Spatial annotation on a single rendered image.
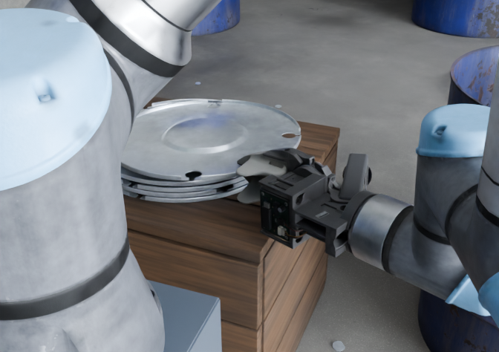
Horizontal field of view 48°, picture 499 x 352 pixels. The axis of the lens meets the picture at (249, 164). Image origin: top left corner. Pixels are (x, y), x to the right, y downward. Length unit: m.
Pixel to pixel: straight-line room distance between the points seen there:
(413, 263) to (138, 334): 0.28
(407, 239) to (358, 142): 1.18
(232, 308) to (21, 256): 0.46
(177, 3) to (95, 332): 0.22
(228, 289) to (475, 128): 0.39
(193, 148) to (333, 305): 0.48
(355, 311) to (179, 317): 0.70
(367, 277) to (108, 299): 0.89
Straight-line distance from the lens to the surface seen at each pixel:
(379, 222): 0.58
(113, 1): 0.40
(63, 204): 0.31
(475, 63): 1.03
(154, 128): 0.89
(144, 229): 0.75
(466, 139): 0.48
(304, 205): 0.62
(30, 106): 0.29
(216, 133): 0.84
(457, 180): 0.47
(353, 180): 0.67
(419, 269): 0.56
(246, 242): 0.69
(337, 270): 1.21
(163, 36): 0.41
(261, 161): 0.71
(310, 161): 0.67
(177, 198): 0.76
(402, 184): 1.53
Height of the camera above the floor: 0.77
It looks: 29 degrees down
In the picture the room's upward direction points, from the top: straight up
